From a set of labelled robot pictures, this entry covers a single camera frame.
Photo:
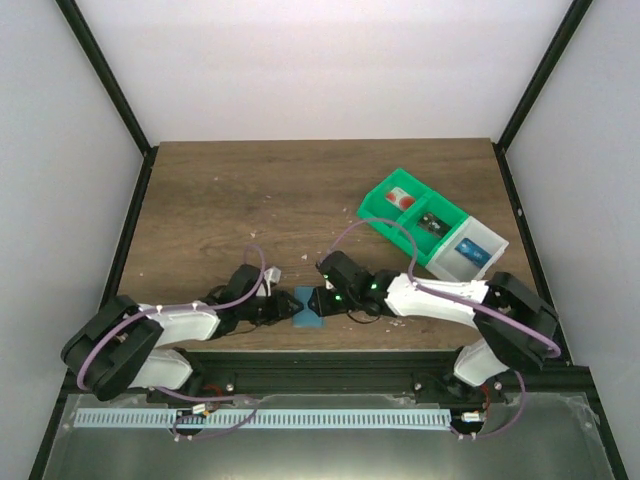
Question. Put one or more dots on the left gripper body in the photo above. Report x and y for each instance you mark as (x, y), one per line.
(275, 308)

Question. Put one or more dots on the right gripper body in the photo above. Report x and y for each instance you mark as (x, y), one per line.
(323, 301)

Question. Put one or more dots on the blue card holder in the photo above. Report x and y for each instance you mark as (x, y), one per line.
(306, 318)

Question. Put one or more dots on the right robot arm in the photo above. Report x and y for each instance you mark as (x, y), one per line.
(516, 327)

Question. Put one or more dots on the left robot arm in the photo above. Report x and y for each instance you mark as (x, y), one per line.
(127, 345)

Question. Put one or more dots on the red white card in bin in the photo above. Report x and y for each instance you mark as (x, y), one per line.
(400, 198)

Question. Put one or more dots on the black card in bin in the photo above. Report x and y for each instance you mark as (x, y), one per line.
(432, 224)

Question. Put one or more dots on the blue card in bin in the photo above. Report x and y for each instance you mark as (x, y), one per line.
(473, 252)

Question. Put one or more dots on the green bin far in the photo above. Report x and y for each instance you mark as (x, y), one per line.
(375, 205)

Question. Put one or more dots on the green bin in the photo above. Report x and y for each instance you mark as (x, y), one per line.
(375, 205)
(447, 211)

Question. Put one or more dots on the green bin middle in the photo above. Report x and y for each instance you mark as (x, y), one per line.
(447, 211)

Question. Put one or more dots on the white bin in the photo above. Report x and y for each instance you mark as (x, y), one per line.
(449, 265)

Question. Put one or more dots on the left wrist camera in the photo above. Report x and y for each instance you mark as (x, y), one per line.
(271, 278)

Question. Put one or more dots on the black aluminium front rail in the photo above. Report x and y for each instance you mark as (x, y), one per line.
(359, 372)

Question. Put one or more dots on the white slotted cable duct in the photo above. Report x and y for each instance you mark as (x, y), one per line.
(422, 419)

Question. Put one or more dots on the left black frame post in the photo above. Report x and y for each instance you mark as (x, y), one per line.
(93, 52)

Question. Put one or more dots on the black frame post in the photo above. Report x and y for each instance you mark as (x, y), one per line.
(559, 42)
(93, 52)

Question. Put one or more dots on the right black frame post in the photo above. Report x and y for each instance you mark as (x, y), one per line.
(559, 42)

